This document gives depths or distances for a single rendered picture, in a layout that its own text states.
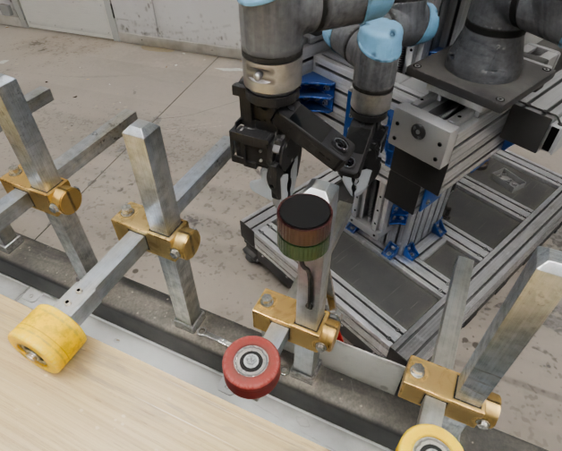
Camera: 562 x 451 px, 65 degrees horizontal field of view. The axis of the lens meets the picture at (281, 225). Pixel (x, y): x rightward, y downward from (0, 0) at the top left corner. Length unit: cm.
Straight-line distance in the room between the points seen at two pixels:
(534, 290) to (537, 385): 133
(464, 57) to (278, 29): 56
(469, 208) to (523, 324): 148
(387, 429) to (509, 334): 33
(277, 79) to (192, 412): 43
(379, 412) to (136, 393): 41
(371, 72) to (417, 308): 97
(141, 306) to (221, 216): 123
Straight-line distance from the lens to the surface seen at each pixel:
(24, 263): 115
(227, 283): 187
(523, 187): 223
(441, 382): 73
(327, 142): 59
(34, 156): 82
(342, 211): 89
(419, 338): 150
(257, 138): 61
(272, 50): 54
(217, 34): 360
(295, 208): 48
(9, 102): 78
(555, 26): 91
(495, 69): 103
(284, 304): 72
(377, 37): 80
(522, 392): 181
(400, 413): 85
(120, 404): 64
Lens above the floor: 146
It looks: 45 degrees down
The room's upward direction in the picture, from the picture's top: straight up
